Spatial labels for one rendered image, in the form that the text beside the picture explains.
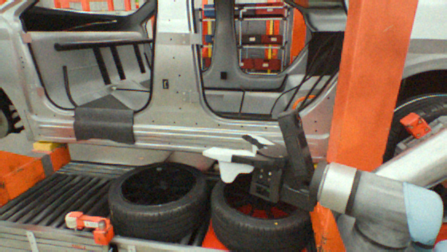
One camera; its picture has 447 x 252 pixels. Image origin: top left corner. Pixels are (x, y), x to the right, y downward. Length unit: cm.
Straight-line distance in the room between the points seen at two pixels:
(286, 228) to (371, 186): 113
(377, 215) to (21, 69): 210
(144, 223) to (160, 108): 69
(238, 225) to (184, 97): 80
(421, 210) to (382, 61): 65
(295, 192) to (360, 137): 62
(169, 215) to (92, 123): 80
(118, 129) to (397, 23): 156
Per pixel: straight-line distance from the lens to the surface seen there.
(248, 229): 152
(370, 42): 99
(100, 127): 191
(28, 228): 203
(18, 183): 210
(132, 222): 171
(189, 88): 159
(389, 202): 44
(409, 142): 152
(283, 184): 48
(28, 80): 219
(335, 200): 44
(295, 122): 45
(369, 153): 110
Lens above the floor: 148
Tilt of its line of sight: 20 degrees down
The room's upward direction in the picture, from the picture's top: straight up
